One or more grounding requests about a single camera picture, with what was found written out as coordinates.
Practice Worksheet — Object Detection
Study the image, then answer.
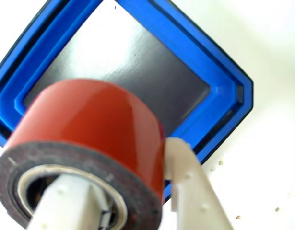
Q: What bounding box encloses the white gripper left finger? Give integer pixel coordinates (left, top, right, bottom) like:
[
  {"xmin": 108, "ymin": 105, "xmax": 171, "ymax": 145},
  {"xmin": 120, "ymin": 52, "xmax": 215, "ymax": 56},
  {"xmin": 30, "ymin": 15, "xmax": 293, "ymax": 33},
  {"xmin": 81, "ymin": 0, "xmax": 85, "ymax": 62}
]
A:
[{"xmin": 26, "ymin": 172, "xmax": 110, "ymax": 230}]

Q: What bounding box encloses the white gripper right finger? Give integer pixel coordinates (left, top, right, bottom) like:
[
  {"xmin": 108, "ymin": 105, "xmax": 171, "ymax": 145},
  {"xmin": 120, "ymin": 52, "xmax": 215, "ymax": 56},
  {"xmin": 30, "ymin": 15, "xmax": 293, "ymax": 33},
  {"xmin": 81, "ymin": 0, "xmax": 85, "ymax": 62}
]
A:
[{"xmin": 164, "ymin": 138, "xmax": 235, "ymax": 230}]

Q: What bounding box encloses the red tape roll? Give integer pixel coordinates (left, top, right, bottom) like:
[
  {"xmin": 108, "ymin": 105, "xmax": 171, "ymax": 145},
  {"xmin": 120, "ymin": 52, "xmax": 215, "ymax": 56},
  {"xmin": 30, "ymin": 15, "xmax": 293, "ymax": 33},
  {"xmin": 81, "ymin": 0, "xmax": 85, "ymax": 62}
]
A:
[{"xmin": 0, "ymin": 78, "xmax": 166, "ymax": 230}]

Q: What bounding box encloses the blue plastic box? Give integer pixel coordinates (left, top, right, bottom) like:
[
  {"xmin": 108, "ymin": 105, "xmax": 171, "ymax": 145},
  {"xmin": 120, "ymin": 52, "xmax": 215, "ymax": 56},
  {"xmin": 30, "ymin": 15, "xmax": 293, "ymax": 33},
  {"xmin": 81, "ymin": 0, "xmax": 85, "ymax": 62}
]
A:
[{"xmin": 0, "ymin": 0, "xmax": 255, "ymax": 205}]

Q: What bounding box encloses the black square liner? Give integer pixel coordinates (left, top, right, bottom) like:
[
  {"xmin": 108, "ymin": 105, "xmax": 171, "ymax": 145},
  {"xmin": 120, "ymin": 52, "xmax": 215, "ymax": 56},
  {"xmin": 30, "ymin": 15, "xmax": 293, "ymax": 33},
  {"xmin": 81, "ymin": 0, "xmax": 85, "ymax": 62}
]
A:
[{"xmin": 23, "ymin": 0, "xmax": 211, "ymax": 144}]

